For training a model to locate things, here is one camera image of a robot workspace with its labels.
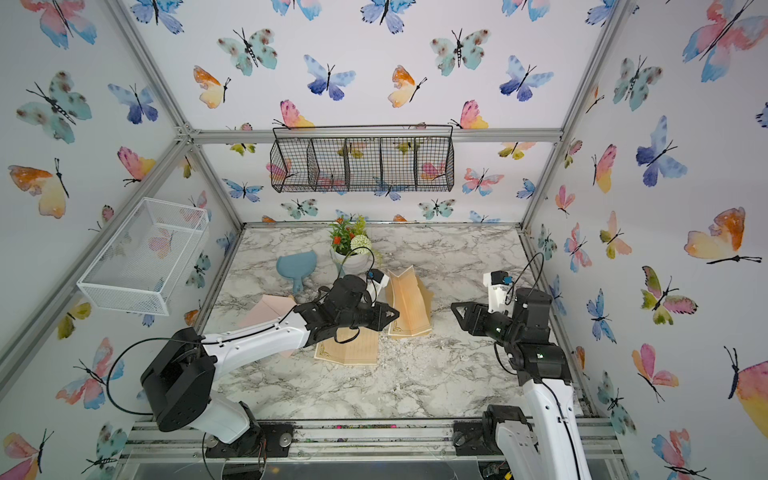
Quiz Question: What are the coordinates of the white letter paper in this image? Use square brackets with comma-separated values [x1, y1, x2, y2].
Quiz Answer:
[387, 266, 433, 339]

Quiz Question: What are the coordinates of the pink envelope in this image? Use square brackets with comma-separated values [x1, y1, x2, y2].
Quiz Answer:
[231, 295, 308, 364]

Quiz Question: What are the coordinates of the cream letter paper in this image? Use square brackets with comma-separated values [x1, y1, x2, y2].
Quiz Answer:
[314, 328, 379, 366]

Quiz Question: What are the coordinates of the brown kraft envelope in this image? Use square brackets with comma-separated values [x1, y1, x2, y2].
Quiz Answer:
[385, 277, 434, 328]

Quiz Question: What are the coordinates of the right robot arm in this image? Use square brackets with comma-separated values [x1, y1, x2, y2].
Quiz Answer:
[451, 285, 591, 479]

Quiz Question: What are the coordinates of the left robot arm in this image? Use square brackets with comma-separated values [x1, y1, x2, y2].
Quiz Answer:
[140, 269, 399, 445]

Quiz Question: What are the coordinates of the potted artificial flower plant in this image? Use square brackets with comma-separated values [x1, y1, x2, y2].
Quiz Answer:
[329, 211, 379, 275]

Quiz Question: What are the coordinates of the blue dustpan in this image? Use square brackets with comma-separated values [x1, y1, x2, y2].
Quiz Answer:
[276, 250, 317, 295]

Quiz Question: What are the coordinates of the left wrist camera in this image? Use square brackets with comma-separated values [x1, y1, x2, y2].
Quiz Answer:
[363, 269, 389, 306]

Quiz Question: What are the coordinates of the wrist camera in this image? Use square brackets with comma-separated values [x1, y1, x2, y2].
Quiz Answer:
[483, 270, 513, 314]
[363, 269, 389, 306]

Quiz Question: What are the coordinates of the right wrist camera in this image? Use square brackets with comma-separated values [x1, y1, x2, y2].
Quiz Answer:
[483, 270, 513, 314]

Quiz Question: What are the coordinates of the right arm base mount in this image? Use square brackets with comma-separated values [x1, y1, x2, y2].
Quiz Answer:
[452, 405, 528, 456]

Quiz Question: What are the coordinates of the black wire wall basket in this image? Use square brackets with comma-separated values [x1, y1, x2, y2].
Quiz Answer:
[267, 124, 455, 195]

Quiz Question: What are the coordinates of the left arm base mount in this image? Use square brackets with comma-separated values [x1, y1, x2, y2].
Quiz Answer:
[205, 422, 295, 460]

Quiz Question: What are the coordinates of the white mesh wall basket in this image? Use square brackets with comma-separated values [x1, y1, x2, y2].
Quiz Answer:
[77, 197, 209, 316]

